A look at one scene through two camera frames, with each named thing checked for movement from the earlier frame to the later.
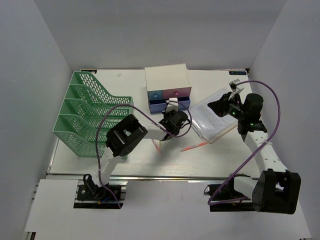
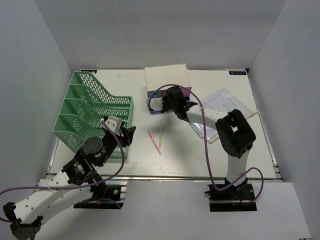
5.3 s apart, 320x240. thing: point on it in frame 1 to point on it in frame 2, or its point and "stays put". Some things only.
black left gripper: x=165 y=114 to x=128 y=134
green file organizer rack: x=86 y=102 stays put
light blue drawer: x=155 y=94 stays put
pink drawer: x=176 y=93 stays put
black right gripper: x=219 y=107 to x=163 y=104
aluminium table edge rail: x=154 y=177 stays put
